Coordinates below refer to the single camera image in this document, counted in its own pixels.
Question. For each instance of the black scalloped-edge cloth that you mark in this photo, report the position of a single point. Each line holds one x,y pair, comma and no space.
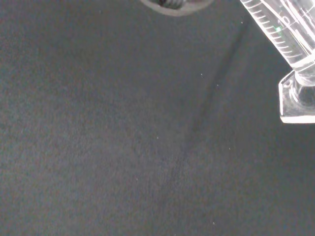
123,123

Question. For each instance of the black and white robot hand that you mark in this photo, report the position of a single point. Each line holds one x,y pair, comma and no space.
176,7

